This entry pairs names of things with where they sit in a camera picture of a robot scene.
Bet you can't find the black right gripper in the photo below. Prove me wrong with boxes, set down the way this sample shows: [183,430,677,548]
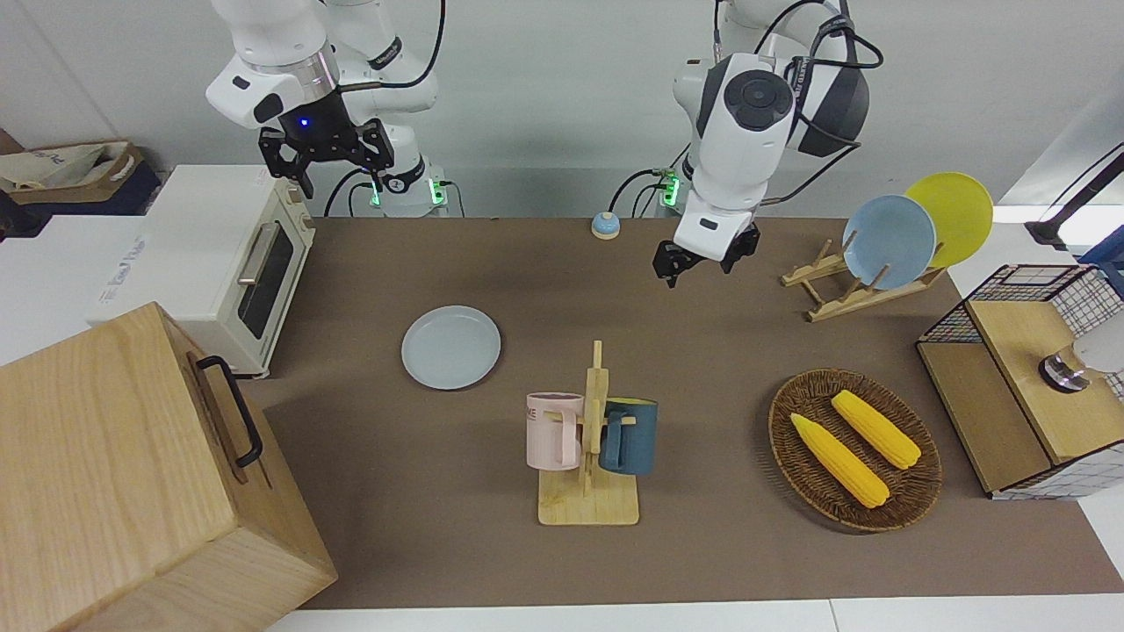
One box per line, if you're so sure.
[257,88,396,200]

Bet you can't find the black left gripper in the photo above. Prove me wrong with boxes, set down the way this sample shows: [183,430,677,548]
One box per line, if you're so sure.
[652,222,761,290]

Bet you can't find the gray plate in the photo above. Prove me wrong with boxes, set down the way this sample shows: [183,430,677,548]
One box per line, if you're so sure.
[401,305,502,391]

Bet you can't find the light blue plate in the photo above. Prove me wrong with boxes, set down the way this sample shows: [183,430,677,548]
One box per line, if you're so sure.
[842,195,938,291]

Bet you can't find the yellow plate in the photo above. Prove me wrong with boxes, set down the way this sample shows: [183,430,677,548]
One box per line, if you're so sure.
[904,172,994,269]

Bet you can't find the wooden dish rack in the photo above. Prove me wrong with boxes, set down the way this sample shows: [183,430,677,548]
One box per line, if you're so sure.
[782,233,947,323]

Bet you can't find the white toaster oven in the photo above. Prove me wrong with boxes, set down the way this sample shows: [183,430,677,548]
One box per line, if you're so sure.
[88,165,317,378]

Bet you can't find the dark blue mug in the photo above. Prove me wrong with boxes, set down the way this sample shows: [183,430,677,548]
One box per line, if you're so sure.
[599,398,659,477]

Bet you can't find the dark blue crate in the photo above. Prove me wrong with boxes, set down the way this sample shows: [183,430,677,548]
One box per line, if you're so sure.
[0,167,164,238]

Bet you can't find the pink mug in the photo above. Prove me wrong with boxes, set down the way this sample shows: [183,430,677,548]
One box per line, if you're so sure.
[526,392,585,470]

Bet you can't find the long yellow corn cob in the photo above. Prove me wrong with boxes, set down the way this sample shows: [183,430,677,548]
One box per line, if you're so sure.
[790,413,890,509]

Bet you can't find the short yellow corn cob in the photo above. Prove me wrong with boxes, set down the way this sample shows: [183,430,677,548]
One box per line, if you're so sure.
[831,390,922,470]

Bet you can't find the wooden mug tree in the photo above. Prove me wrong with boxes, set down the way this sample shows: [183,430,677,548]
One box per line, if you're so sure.
[537,341,640,526]

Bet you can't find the brown paper bag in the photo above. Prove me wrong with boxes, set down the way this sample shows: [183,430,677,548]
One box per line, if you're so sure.
[0,140,146,207]

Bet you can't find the round wicker basket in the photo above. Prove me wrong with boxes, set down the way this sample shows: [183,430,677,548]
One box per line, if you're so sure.
[768,369,943,533]

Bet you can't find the white printed box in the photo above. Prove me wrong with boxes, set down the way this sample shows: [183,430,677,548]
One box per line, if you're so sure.
[0,215,177,365]

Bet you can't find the brown table mat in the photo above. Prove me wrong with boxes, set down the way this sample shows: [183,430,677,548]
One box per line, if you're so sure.
[237,218,1124,610]

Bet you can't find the large wooden box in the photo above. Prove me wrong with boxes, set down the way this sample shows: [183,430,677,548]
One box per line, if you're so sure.
[0,303,339,632]

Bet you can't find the blue clamp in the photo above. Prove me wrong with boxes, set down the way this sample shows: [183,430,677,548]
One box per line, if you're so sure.
[1078,224,1124,295]

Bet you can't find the black right base cable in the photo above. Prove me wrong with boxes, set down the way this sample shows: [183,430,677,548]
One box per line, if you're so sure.
[323,169,380,219]

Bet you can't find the black base cable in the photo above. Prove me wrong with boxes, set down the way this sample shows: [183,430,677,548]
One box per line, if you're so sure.
[609,167,670,219]
[323,169,380,219]

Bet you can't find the black left base cable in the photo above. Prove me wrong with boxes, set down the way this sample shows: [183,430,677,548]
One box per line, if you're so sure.
[609,167,670,219]

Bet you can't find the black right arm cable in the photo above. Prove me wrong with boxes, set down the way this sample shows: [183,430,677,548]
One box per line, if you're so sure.
[338,0,447,90]

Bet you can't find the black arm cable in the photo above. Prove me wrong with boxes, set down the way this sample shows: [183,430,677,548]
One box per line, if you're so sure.
[338,0,447,90]
[713,0,884,208]

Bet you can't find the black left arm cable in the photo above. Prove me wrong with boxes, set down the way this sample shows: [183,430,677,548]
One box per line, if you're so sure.
[713,0,884,208]

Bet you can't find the wire grid storage box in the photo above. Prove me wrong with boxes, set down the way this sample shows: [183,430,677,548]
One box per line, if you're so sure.
[916,263,1124,501]

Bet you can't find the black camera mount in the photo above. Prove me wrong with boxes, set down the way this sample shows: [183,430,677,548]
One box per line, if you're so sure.
[1025,145,1124,251]

